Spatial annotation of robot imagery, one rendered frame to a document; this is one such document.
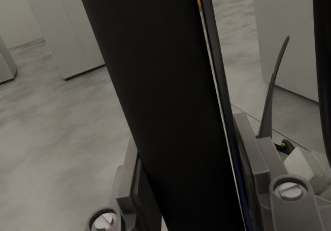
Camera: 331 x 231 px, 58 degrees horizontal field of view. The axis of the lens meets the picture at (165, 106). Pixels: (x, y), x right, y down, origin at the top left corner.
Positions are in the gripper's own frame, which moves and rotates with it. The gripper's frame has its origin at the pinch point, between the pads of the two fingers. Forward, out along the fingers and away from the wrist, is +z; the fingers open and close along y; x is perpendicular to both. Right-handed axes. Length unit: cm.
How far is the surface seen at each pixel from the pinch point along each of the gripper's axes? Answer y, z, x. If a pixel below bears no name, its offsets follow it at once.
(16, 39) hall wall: -632, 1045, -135
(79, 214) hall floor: -115, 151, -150
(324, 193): 18, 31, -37
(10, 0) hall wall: -597, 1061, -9
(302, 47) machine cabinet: 88, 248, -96
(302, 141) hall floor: 65, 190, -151
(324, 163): 20, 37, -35
